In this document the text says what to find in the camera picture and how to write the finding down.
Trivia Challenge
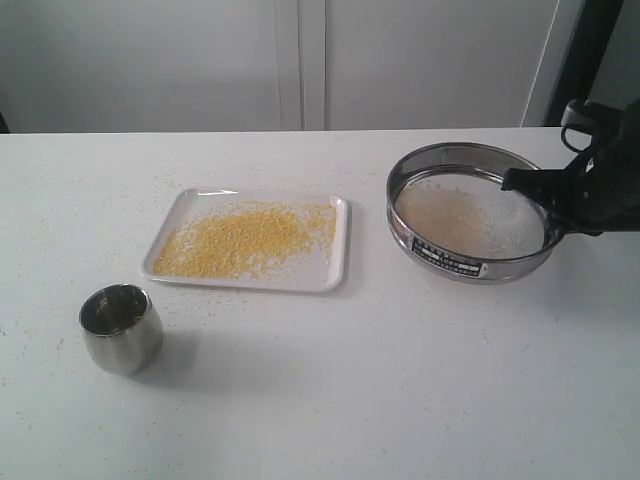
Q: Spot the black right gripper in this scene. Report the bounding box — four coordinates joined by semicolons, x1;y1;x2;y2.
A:
501;100;639;235

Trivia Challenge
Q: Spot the round stainless steel sieve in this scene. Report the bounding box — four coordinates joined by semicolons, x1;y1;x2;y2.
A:
386;142;563;284

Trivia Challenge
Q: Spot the yellow and white grain mix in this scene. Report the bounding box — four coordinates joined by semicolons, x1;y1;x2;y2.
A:
152;201;337;280

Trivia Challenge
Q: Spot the stainless steel cup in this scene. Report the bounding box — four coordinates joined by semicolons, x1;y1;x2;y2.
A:
79;284;164;376

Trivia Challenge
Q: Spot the white rectangular plastic tray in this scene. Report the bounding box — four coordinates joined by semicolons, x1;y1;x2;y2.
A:
141;187;350;293

